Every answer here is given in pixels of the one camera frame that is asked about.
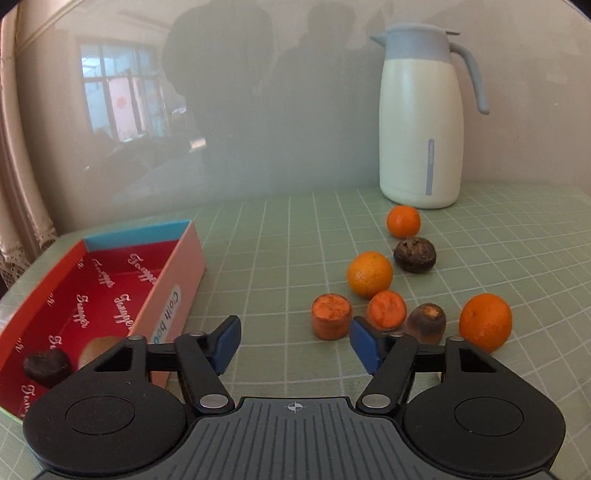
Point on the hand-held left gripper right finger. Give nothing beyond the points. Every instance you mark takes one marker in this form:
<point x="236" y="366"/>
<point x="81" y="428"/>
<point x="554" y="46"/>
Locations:
<point x="362" y="344"/>

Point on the large orange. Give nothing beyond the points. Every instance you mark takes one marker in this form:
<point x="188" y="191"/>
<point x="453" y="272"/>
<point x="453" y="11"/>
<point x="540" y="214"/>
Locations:
<point x="485" y="322"/>

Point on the white thermos jug blue-grey lid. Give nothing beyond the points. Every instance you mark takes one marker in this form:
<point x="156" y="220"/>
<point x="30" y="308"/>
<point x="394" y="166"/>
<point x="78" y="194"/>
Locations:
<point x="420" y="129"/>

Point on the small orange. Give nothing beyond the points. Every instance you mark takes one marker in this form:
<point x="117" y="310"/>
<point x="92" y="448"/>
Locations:
<point x="403" y="221"/>

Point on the red and pink cardboard box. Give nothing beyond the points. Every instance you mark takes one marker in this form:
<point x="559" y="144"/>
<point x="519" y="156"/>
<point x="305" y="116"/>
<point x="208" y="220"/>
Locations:
<point x="180" y="272"/>

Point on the dark brown shrivelled fruit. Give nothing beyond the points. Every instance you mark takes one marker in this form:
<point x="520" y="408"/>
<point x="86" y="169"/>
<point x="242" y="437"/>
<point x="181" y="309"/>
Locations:
<point x="46" y="367"/>
<point x="414" y="254"/>

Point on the beige curtain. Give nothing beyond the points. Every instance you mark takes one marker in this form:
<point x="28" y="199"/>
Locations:
<point x="18" y="184"/>

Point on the brown kiwi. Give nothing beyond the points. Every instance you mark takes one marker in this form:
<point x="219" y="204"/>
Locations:
<point x="98" y="350"/>

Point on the cut carrot piece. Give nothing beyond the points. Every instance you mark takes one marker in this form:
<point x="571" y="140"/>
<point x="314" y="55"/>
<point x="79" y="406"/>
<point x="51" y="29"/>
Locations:
<point x="387" y="309"/>
<point x="330" y="316"/>

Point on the medium orange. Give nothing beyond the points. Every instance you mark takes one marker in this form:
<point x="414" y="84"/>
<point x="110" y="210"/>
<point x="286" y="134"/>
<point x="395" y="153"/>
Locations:
<point x="369" y="274"/>

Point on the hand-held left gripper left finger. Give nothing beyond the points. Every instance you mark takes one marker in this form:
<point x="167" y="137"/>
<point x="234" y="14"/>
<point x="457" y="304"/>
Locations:
<point x="228" y="342"/>

